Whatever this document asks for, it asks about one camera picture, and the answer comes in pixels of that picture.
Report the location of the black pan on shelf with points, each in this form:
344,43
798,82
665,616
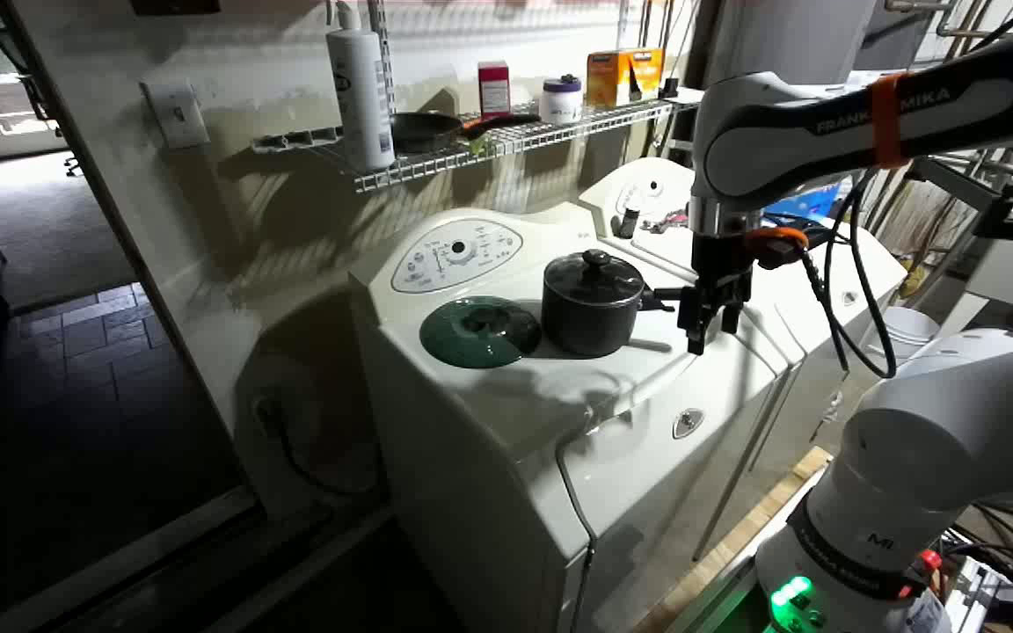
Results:
428,131

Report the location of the white jar purple lid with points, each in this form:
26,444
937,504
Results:
560,104

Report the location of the tall white bottle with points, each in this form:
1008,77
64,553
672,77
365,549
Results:
365,99

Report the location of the orange box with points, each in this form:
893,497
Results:
605,77

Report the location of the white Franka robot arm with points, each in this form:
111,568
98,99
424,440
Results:
965,435

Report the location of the small red box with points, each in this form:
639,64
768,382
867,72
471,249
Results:
494,90

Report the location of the wooden plank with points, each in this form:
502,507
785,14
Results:
740,533

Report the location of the white washing machine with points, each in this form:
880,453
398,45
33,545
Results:
508,470

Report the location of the white dryer machine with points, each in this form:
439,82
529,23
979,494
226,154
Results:
784,322

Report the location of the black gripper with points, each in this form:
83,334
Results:
719,266

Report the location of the yellow box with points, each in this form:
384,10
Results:
649,72

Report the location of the white wall outlet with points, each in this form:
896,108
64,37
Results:
179,115

